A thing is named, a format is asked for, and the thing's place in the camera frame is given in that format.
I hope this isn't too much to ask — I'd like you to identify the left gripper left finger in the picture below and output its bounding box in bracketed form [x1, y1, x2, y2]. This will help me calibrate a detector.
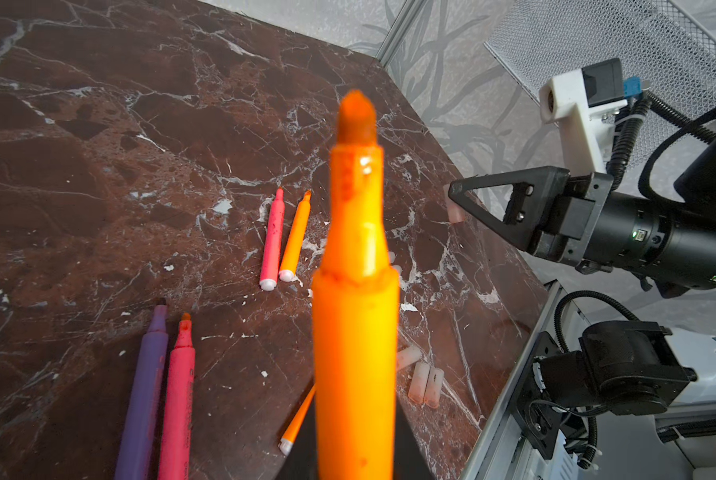
[275, 401, 316, 480]

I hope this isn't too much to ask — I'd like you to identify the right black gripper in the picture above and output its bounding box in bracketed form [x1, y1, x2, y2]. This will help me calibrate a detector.
[448, 166, 613, 267]

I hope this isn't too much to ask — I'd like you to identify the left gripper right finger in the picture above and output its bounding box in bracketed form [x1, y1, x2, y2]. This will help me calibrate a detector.
[393, 400, 433, 480]

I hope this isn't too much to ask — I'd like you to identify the translucent pen cap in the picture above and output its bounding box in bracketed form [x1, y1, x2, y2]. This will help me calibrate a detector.
[396, 345, 422, 371]
[443, 184, 466, 224]
[408, 361, 430, 404]

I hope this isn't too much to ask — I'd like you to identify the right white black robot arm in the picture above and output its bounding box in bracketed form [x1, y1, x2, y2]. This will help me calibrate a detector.
[448, 108, 716, 456]

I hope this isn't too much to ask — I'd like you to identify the translucent pen cap lowest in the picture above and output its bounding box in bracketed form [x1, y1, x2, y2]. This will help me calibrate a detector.
[423, 368, 444, 409]

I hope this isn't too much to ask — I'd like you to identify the purple highlighter pen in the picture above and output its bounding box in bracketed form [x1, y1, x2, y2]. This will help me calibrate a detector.
[114, 298, 169, 480]

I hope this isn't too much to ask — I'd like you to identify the pink highlighter beside purple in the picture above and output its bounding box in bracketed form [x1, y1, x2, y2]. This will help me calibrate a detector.
[157, 313, 196, 480]

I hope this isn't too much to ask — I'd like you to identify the orange highlighter upper pair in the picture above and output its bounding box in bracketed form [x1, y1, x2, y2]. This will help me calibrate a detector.
[279, 190, 312, 282]

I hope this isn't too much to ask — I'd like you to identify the pink highlighter upper pair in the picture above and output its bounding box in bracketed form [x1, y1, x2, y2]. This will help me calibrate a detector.
[259, 188, 285, 291]

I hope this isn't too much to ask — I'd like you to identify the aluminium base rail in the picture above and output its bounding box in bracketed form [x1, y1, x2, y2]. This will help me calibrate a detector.
[460, 281, 580, 479]

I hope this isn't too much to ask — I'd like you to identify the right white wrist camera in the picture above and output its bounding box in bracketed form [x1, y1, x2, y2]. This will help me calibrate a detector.
[539, 58, 649, 176]

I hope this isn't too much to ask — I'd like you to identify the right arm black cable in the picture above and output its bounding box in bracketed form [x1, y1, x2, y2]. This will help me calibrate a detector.
[606, 89, 716, 202]

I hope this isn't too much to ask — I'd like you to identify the white wire mesh basket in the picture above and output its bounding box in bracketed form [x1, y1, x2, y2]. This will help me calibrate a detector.
[485, 1, 716, 176]

